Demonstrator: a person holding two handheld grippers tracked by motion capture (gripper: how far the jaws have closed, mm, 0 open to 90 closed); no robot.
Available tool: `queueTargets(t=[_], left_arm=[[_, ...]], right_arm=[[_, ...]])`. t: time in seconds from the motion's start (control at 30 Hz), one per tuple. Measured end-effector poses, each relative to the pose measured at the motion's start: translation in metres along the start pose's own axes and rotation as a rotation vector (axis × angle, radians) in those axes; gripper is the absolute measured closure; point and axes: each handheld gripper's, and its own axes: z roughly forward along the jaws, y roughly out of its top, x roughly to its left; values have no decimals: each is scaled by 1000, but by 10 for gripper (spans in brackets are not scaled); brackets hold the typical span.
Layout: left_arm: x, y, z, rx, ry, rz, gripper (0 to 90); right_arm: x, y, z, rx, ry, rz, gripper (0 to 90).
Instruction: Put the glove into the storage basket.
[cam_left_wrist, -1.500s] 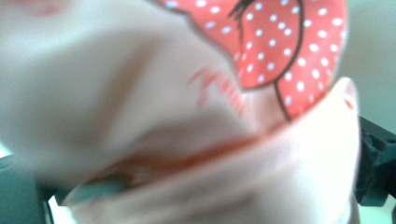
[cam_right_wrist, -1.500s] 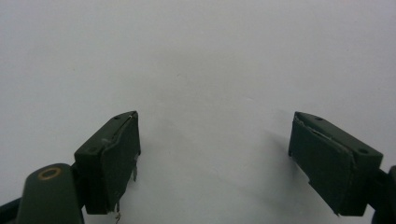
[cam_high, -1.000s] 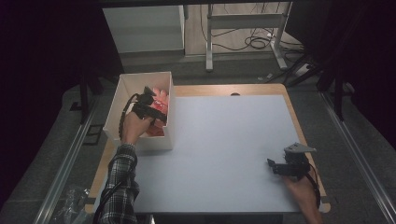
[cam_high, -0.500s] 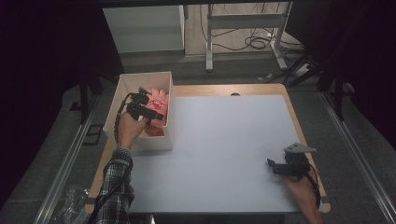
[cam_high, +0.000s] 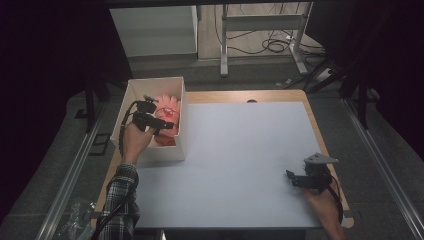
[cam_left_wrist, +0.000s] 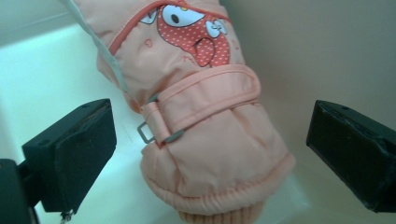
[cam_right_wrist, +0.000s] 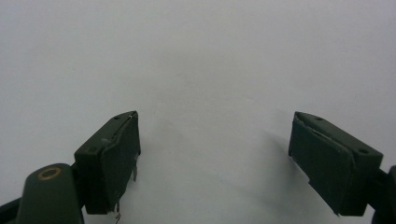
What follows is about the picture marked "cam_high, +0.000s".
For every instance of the person's left hand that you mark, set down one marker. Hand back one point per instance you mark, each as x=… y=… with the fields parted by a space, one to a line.
x=135 y=143

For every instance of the person's right hand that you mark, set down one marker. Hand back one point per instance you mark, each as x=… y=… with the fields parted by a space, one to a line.
x=323 y=203

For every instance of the white metal desk frame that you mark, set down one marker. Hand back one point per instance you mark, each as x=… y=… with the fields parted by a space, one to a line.
x=261 y=23

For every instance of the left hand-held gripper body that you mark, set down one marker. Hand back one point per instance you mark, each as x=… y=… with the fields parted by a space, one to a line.
x=144 y=113

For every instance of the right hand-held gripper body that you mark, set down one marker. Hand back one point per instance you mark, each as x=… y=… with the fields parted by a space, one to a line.
x=318 y=176

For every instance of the pale blue table mat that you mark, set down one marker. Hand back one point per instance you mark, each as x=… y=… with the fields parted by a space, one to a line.
x=233 y=160

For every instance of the white cardboard box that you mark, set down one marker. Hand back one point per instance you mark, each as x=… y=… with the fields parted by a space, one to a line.
x=166 y=153

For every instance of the black metal stand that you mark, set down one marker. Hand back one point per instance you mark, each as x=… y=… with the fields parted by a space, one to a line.
x=90 y=100

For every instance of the black floor frame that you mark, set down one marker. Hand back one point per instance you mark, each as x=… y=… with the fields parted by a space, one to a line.
x=99 y=144

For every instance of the black tripod legs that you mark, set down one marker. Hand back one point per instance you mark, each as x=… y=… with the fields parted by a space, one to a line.
x=328 y=75

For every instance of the white power strip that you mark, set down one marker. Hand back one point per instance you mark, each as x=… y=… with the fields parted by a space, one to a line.
x=322 y=75

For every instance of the clear plastic bag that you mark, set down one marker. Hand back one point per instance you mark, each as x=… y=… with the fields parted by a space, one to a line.
x=75 y=220

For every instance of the aluminium floor rail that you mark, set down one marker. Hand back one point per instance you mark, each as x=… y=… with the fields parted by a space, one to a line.
x=71 y=173
x=383 y=166

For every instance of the white cabinet panel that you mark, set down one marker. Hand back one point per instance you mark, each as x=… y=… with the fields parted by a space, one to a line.
x=153 y=31

